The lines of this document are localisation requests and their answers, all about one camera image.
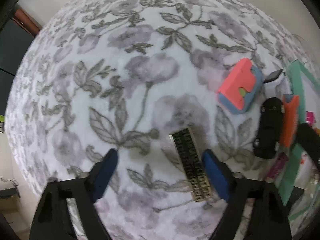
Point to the pink blue toy block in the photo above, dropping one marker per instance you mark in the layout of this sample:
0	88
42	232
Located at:
240	87

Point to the white smart watch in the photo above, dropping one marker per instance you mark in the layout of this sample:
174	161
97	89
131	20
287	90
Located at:
273	76

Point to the green rimmed white tray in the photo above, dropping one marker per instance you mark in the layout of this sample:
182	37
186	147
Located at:
299	192

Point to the black toy car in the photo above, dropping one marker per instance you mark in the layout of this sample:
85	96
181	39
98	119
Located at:
267	138

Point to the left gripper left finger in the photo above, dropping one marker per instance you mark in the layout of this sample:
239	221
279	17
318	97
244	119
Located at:
52	219

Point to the floral grey white blanket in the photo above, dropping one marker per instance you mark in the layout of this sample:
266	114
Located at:
125	74

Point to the gold black patterned bar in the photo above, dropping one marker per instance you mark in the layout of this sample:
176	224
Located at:
190	159

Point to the orange blue toy block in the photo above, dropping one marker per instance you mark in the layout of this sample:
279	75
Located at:
290	119

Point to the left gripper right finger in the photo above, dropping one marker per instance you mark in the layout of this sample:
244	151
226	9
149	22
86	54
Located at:
268	218

